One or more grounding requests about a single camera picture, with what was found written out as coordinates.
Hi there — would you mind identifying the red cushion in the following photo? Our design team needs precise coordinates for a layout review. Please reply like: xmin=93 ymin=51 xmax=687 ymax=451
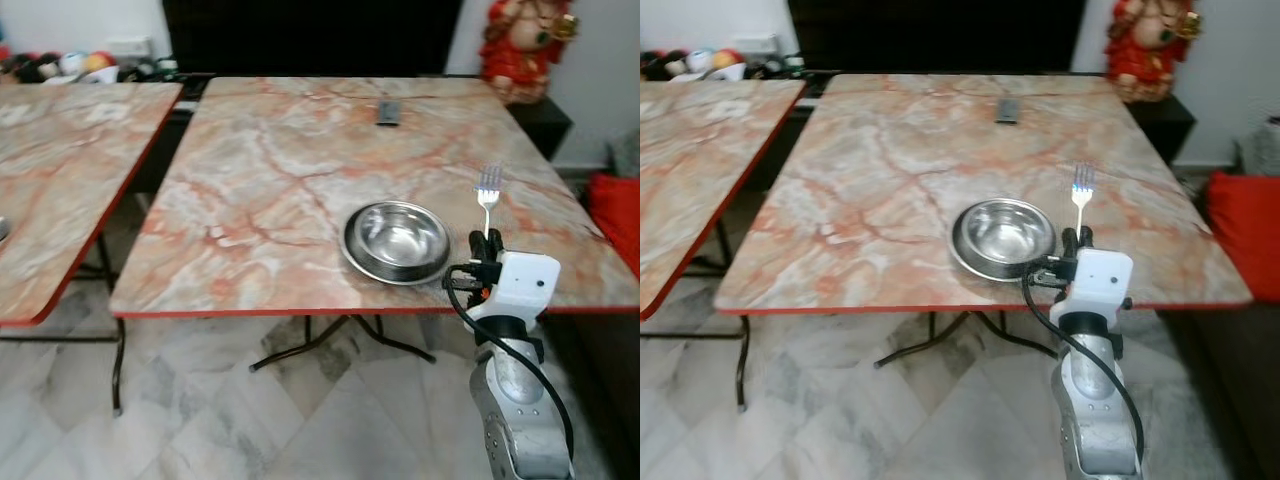
xmin=1204 ymin=170 xmax=1280 ymax=305
xmin=586 ymin=172 xmax=641 ymax=278

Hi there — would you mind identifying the steel fork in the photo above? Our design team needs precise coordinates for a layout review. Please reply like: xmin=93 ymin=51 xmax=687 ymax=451
xmin=475 ymin=165 xmax=503 ymax=241
xmin=1070 ymin=164 xmax=1097 ymax=237

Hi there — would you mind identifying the black low cabinet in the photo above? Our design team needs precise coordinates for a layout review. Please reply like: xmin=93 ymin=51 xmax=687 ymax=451
xmin=504 ymin=95 xmax=575 ymax=163
xmin=1128 ymin=92 xmax=1197 ymax=167

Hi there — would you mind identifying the large black television screen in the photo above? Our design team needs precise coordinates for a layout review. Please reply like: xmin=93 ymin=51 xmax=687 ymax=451
xmin=786 ymin=0 xmax=1089 ymax=74
xmin=161 ymin=0 xmax=467 ymax=79

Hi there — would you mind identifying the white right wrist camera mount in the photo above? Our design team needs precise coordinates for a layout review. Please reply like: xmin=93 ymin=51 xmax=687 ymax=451
xmin=1070 ymin=249 xmax=1135 ymax=317
xmin=478 ymin=252 xmax=562 ymax=322

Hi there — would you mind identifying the grey fabric item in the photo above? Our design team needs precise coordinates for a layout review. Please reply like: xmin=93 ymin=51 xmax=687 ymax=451
xmin=1234 ymin=124 xmax=1280 ymax=178

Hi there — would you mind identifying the large marble-pattern folding table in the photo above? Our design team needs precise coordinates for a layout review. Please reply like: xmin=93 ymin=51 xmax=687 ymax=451
xmin=713 ymin=72 xmax=1255 ymax=369
xmin=108 ymin=76 xmax=641 ymax=373

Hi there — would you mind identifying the marble-pattern side table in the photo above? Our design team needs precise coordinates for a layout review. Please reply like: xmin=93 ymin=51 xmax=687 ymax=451
xmin=0 ymin=81 xmax=185 ymax=416
xmin=640 ymin=79 xmax=808 ymax=413

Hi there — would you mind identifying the black plush toy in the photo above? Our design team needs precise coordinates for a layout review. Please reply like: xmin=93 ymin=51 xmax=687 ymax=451
xmin=8 ymin=54 xmax=63 ymax=85
xmin=640 ymin=51 xmax=691 ymax=82

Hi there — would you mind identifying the round steel bowl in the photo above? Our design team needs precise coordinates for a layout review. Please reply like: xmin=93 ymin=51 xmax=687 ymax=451
xmin=341 ymin=200 xmax=452 ymax=287
xmin=949 ymin=198 xmax=1059 ymax=284

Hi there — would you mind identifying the red seated figurine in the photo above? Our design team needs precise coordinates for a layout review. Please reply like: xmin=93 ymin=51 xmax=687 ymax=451
xmin=479 ymin=0 xmax=580 ymax=107
xmin=1104 ymin=0 xmax=1202 ymax=104

